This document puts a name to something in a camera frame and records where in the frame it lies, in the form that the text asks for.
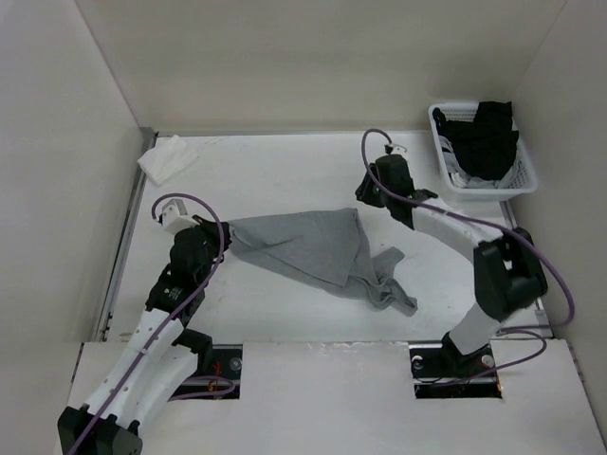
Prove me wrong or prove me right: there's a white garment in basket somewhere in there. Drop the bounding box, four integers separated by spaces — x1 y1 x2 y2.
439 136 519 190

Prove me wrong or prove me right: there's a white plastic laundry basket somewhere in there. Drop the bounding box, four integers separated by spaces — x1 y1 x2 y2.
428 100 539 202

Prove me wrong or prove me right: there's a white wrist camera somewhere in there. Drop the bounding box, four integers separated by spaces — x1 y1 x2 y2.
384 142 408 155
158 198 196 235

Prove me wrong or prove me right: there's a grey tank top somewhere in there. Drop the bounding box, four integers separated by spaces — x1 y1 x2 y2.
229 208 418 316

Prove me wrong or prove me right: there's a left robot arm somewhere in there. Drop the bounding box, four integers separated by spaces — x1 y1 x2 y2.
58 216 230 454

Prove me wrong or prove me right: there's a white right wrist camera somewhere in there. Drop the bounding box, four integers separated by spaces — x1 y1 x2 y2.
384 142 408 155

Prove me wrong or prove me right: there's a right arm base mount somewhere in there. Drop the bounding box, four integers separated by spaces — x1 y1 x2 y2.
409 343 502 399

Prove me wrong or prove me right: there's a black tank top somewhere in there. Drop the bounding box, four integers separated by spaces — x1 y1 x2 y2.
432 101 519 181

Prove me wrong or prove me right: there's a folded white tank top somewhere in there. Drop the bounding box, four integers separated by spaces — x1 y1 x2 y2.
138 135 199 186

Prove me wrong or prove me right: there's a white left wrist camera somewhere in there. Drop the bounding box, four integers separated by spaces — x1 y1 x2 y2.
158 198 196 235

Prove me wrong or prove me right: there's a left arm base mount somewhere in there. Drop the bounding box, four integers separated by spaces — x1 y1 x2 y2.
169 344 244 401

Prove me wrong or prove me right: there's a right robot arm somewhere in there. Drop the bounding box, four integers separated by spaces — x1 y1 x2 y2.
355 155 547 375

